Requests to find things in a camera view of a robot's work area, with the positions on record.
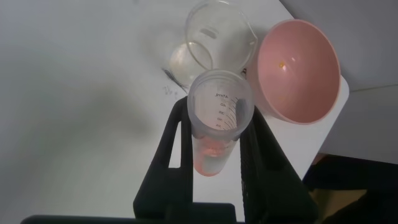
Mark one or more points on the test tube with red pigment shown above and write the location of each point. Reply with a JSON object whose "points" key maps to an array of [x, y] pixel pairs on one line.
{"points": [[211, 152]]}

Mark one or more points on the pink plastic bowl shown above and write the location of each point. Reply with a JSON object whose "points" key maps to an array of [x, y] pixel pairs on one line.
{"points": [[298, 74]]}

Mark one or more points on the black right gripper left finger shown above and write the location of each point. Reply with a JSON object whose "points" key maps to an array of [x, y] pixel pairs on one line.
{"points": [[183, 180]]}

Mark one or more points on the black office chair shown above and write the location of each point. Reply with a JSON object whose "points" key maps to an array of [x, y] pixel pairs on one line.
{"points": [[348, 174]]}

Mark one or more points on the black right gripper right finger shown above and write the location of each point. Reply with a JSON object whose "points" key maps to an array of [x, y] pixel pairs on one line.
{"points": [[270, 186]]}

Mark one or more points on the clear glass beaker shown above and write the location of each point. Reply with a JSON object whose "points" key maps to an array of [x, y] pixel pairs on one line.
{"points": [[224, 40]]}

